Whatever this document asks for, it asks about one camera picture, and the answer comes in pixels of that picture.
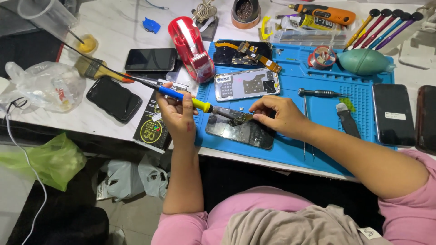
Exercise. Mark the yellow flux tin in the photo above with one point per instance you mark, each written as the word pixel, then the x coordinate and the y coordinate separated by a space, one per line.
pixel 88 44

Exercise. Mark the blue yellow soldering iron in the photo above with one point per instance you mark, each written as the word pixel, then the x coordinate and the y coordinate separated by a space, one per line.
pixel 201 104

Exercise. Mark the black phone with white label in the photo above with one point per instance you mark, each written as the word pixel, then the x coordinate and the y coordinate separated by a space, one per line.
pixel 393 115

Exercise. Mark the grey metal screwdriver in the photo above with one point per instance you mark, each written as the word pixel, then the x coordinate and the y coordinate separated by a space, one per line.
pixel 316 92

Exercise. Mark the black mat with red edge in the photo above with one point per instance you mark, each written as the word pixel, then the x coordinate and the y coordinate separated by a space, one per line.
pixel 27 51

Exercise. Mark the white plastic bags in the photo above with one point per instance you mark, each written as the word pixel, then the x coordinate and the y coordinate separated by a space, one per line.
pixel 133 178

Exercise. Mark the cracked black phone screen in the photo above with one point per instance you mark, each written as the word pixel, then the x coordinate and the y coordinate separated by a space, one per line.
pixel 238 134

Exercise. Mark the clear plastic tray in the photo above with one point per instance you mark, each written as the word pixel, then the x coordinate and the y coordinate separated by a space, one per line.
pixel 306 36

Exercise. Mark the white plastic stand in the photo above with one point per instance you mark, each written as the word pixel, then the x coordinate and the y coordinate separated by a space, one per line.
pixel 417 47

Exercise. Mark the wooden paintbrush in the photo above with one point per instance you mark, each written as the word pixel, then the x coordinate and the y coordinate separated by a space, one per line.
pixel 93 68

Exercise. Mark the blue screwdriver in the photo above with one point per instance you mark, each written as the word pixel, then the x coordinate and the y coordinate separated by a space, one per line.
pixel 391 30

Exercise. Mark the clear plastic cup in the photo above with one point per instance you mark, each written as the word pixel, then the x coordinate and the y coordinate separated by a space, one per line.
pixel 46 13

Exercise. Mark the soldering iron spring stand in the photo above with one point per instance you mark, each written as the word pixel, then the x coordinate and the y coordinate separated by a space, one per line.
pixel 206 15

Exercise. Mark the black bag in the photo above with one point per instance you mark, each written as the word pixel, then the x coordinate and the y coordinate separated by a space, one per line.
pixel 61 221

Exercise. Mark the gold screwdriver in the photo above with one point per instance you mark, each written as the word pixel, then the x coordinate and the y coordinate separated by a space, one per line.
pixel 361 29

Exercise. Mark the red screwdriver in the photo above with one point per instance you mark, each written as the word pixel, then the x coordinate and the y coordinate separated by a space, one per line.
pixel 373 29
pixel 383 30

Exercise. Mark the orange rotary tool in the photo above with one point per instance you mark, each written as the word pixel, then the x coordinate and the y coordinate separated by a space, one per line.
pixel 327 13

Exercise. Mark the open black phone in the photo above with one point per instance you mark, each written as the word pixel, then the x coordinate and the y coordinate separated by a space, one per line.
pixel 226 54

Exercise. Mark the person's right hand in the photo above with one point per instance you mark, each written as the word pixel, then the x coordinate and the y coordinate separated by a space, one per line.
pixel 286 115

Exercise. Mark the blue silicone repair mat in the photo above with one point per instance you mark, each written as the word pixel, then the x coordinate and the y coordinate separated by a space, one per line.
pixel 327 119

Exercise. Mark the green plastic bag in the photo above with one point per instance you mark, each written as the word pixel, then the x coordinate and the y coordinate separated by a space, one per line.
pixel 54 161

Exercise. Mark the dark red phone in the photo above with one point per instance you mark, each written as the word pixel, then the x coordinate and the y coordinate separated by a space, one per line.
pixel 427 119

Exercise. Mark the silver phone frame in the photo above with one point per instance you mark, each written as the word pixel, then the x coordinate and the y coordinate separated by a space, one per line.
pixel 247 84

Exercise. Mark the purple screwdriver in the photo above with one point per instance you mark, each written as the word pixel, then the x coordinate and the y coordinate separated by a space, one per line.
pixel 400 30

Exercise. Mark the black screen protector packet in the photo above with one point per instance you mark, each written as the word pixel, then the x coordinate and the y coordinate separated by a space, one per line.
pixel 150 129

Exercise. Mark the yellow black glue tube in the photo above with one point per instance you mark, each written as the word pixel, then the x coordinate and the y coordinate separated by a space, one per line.
pixel 313 22

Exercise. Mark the black phone with grey edge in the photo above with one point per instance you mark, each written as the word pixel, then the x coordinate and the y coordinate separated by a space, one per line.
pixel 150 59

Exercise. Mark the thin black stick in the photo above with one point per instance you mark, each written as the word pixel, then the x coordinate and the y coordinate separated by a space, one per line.
pixel 75 36

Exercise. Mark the green air blower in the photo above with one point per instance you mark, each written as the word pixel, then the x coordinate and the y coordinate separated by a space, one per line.
pixel 364 62

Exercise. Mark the person's left hand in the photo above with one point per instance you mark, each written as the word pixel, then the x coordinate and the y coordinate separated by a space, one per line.
pixel 177 119

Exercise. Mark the clear plastic bag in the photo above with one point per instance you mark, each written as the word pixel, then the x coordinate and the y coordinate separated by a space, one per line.
pixel 44 86

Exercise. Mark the beige cloth with tag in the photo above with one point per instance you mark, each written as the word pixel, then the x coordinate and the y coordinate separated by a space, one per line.
pixel 289 228

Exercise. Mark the black phone with rounded corners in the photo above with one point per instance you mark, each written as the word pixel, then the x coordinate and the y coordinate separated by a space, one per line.
pixel 114 99

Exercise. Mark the pink shirt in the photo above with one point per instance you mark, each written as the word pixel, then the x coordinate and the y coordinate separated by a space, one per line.
pixel 408 217

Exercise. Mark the yellow plastic clip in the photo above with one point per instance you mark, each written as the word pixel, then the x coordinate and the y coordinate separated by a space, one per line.
pixel 265 29

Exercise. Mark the green plastic pick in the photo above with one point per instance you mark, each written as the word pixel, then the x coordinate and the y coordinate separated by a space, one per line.
pixel 348 102

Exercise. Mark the brass wool tip cleaner tin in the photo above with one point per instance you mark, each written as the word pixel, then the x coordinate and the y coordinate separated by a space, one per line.
pixel 245 13

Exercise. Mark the metal tweezers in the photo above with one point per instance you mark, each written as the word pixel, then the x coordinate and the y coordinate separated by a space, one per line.
pixel 305 109

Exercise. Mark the red tape dispenser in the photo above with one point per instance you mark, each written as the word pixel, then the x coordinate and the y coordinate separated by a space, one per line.
pixel 190 44

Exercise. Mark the small blue plastic object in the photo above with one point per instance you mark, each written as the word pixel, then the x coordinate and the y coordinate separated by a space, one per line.
pixel 151 25

